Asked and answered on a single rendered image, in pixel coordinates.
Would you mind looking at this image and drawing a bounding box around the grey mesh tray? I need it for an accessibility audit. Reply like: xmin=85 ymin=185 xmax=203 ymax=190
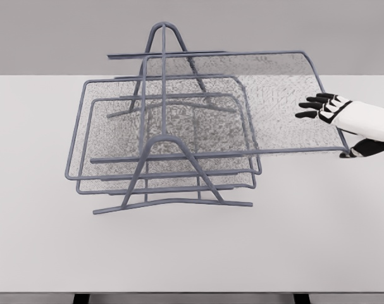
xmin=75 ymin=94 xmax=256 ymax=195
xmin=143 ymin=49 xmax=350 ymax=158
xmin=63 ymin=75 xmax=263 ymax=182

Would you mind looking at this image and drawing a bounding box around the grey wire rack frame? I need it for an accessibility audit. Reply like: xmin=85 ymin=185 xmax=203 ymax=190
xmin=92 ymin=21 xmax=254 ymax=216

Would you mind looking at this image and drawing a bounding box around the grey mesh tray, wide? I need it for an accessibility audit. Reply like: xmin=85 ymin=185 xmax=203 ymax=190
xmin=63 ymin=75 xmax=263 ymax=182

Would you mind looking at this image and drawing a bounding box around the grey mesh tray, small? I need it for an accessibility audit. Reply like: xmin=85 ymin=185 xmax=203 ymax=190
xmin=75 ymin=94 xmax=256 ymax=195

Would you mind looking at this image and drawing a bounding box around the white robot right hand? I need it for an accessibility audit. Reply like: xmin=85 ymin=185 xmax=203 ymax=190
xmin=295 ymin=92 xmax=384 ymax=158

